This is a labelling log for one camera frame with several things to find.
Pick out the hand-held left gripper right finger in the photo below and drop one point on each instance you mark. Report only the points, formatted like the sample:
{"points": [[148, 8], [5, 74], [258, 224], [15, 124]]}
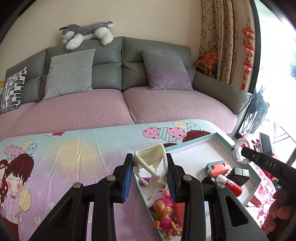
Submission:
{"points": [[171, 183]]}

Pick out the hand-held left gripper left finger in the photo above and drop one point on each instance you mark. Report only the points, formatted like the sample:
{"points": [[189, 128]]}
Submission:
{"points": [[128, 178]]}

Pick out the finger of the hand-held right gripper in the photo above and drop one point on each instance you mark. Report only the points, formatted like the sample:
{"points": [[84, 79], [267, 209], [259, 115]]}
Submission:
{"points": [[253, 156]]}

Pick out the white round plastic device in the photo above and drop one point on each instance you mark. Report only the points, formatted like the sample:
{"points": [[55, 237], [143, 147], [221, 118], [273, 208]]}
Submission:
{"points": [[235, 150]]}

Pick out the black power adapter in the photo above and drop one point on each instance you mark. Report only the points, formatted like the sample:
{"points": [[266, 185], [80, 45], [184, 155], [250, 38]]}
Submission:
{"points": [[239, 177]]}

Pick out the pink toy pup figure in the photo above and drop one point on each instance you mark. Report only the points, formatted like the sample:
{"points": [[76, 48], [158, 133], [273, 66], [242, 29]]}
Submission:
{"points": [[163, 208]]}

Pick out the white plastic clip holder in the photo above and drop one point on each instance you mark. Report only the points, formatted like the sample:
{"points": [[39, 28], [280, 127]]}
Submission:
{"points": [[150, 150]]}

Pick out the red white glue bottle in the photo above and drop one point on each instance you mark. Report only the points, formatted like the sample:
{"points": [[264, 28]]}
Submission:
{"points": [[231, 185]]}

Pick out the orange and blue toy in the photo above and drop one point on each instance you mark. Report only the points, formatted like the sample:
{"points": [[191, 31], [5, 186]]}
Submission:
{"points": [[218, 169]]}

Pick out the teal shallow cardboard tray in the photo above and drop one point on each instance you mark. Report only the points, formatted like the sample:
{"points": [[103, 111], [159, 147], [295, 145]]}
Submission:
{"points": [[201, 150]]}

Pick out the person's right hand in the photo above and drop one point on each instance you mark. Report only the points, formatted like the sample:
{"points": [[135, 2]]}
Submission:
{"points": [[279, 213]]}

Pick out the white phone stand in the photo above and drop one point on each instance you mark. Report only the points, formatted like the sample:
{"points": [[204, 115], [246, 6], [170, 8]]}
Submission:
{"points": [[257, 145]]}

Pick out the smartphone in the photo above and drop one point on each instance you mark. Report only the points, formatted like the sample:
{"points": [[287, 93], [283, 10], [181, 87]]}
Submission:
{"points": [[265, 142]]}

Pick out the red round stool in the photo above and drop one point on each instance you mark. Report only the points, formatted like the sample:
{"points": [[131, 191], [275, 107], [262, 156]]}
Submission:
{"points": [[251, 137]]}

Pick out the dark metal rack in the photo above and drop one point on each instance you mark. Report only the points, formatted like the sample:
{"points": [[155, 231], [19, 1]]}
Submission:
{"points": [[257, 104]]}

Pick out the red hanging decoration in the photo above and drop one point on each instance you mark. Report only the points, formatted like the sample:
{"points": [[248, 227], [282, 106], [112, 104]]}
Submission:
{"points": [[247, 64]]}

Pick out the orange backpack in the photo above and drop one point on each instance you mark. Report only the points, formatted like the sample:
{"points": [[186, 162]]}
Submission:
{"points": [[208, 62]]}

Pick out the grey sofa with pink covers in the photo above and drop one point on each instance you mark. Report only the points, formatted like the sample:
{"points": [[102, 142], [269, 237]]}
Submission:
{"points": [[106, 69]]}

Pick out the grey and purple cushion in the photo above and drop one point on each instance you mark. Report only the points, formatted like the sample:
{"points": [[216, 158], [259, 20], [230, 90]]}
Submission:
{"points": [[166, 69]]}

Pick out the plain grey cushion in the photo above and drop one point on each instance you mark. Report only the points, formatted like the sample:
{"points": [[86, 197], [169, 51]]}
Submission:
{"points": [[69, 74]]}

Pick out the beige patterned curtain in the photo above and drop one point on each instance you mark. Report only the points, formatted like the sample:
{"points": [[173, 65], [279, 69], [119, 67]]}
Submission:
{"points": [[219, 30]]}

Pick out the black white patterned cushion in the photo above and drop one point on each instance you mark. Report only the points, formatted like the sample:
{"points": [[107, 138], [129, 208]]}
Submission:
{"points": [[12, 90]]}

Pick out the grey white plush husky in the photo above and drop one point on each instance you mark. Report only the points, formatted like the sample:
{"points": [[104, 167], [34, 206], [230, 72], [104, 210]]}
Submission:
{"points": [[87, 29]]}

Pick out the black sliding door frame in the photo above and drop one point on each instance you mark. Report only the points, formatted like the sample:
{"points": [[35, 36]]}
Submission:
{"points": [[259, 51]]}

